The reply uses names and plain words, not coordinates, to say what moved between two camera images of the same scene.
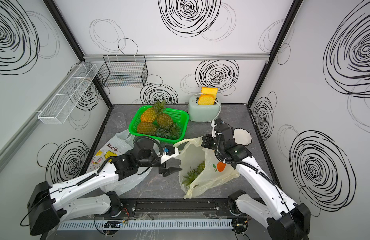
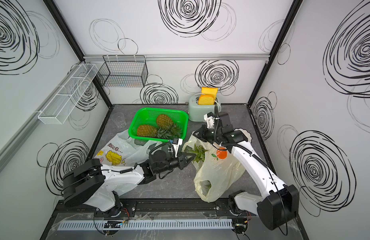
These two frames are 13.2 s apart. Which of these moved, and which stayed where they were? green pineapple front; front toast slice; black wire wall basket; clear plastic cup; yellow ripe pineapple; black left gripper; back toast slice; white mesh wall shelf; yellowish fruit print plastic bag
Moved: yellow ripe pineapple; black left gripper; yellowish fruit print plastic bag
Stayed: clear plastic cup; back toast slice; green pineapple front; white mesh wall shelf; black wire wall basket; front toast slice
